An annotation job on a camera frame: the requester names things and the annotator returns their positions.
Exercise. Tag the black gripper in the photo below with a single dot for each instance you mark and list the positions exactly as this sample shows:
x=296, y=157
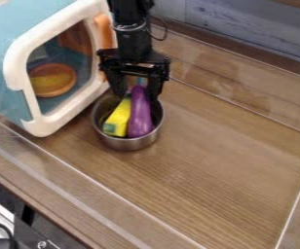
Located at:
x=116, y=67

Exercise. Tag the purple toy eggplant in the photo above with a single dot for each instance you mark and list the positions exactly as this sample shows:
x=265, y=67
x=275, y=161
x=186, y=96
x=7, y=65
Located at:
x=140, y=121

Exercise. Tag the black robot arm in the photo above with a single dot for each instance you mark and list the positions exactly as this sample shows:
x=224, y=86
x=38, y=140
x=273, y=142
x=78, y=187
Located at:
x=134, y=57

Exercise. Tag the silver metal pot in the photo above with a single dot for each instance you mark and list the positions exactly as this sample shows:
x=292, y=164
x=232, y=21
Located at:
x=102, y=109

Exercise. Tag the yellow green sponge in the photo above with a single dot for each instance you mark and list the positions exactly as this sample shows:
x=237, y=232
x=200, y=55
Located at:
x=116, y=124

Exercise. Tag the orange plate in microwave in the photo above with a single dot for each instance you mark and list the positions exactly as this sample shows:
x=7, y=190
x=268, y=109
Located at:
x=51, y=79

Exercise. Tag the blue toy microwave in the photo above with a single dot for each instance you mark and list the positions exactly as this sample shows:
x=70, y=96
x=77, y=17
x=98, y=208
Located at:
x=51, y=31

